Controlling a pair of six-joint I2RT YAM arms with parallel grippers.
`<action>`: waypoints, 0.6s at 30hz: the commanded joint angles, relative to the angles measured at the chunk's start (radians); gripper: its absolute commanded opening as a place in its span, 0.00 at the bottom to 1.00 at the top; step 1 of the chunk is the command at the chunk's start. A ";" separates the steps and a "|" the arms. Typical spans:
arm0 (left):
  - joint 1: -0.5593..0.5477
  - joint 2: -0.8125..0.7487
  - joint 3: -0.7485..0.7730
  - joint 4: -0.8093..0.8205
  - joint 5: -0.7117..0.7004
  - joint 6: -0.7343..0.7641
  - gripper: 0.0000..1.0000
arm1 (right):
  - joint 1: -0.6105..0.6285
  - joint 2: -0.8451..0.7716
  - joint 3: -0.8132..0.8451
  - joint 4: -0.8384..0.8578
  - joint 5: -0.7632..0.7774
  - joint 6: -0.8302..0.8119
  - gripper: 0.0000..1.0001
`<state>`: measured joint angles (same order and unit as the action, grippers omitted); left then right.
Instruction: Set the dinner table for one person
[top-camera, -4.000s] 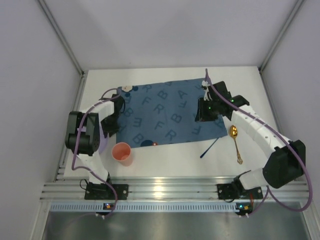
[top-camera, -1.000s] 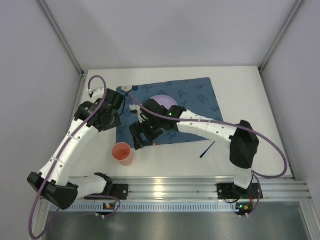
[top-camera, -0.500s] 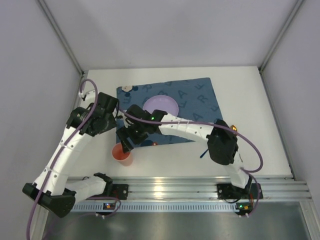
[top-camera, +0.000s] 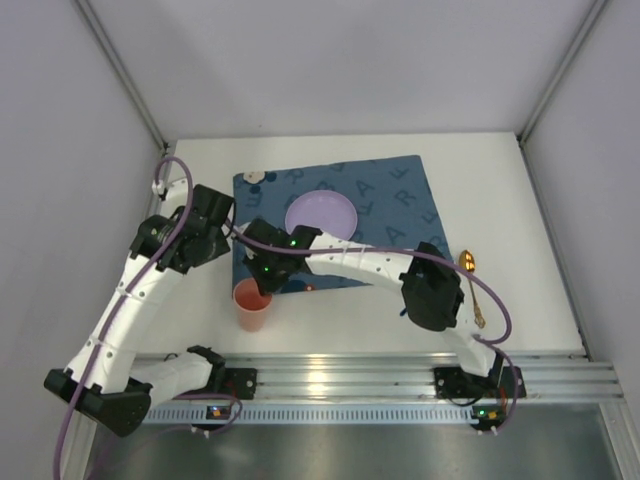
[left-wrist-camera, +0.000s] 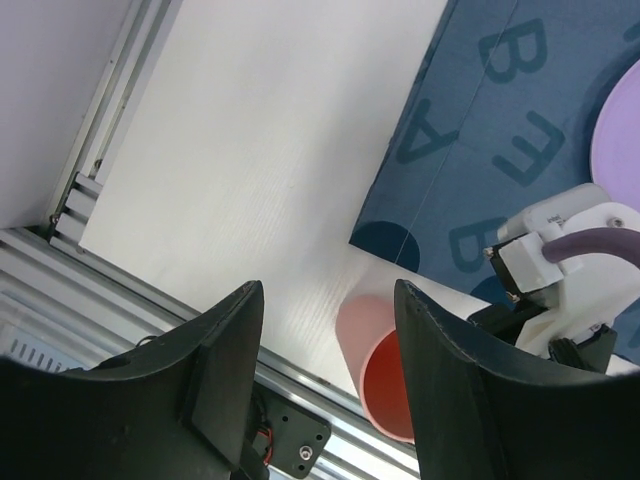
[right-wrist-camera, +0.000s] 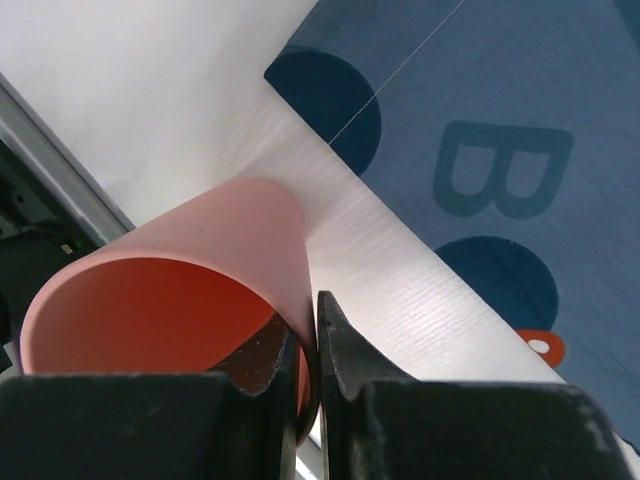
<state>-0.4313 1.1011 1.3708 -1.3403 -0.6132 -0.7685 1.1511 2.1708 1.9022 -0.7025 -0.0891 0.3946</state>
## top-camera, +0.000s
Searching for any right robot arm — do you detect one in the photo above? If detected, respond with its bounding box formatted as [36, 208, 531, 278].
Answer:
[237, 219, 525, 400]

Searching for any left aluminium frame post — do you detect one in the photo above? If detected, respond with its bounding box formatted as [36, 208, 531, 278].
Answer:
[71, 0, 169, 152]

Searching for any orange plastic cup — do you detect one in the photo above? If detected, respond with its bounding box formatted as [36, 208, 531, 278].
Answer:
[232, 278, 273, 333]

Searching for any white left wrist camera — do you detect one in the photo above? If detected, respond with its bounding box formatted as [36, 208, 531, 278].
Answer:
[151, 177, 190, 202]

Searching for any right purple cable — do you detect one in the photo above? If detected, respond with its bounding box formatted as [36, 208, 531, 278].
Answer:
[224, 214, 521, 431]

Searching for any aluminium mounting rail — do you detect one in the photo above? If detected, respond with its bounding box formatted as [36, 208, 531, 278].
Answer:
[227, 353, 624, 403]

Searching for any perforated grey cable duct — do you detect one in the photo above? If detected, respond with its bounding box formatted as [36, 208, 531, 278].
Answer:
[143, 401, 504, 426]

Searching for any purple plastic plate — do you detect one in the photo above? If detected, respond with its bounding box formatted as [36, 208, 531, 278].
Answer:
[284, 190, 358, 240]

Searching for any right aluminium frame post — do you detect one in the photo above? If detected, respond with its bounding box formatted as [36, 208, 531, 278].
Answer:
[517, 0, 614, 146]

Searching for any gold ornate spoon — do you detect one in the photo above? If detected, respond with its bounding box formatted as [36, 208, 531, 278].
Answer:
[458, 250, 486, 329]

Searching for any aluminium frame post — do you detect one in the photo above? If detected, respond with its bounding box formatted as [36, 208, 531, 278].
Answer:
[517, 0, 614, 146]
[71, 0, 169, 152]

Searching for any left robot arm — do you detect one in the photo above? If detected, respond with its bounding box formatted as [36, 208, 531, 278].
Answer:
[44, 185, 234, 437]

